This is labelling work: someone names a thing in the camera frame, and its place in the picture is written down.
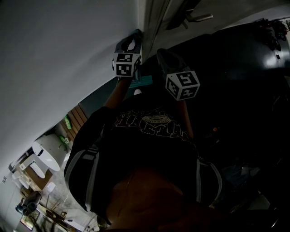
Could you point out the large black glossy furniture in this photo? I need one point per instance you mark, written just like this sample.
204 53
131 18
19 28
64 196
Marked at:
238 79

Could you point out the person's left forearm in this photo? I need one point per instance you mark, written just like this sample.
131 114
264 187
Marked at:
116 93

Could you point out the small white stool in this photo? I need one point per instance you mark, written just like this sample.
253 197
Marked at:
37 168

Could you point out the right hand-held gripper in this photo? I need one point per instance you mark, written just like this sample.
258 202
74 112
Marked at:
182 85

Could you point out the brown cardboard box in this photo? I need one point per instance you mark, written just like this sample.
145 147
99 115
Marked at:
37 180

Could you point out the person's right forearm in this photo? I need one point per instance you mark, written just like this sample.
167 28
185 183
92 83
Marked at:
187 120

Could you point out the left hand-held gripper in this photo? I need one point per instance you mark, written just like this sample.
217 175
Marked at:
124 65

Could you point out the framed picture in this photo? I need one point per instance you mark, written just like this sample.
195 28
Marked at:
28 220

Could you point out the wooden folding stand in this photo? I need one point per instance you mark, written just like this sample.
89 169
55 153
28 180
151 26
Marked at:
56 214

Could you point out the person's white shoe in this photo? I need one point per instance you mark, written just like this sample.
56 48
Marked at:
137 91

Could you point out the person's black printed t-shirt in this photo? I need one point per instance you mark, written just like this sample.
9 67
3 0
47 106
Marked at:
147 147

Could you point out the round white table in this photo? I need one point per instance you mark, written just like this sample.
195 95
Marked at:
48 150

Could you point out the dark grey floor appliance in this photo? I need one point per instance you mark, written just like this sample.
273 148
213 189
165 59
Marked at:
30 202

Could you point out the teal mop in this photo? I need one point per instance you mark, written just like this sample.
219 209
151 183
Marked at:
145 80

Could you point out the green plastic bag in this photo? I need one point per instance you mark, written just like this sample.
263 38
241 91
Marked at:
63 138
67 121

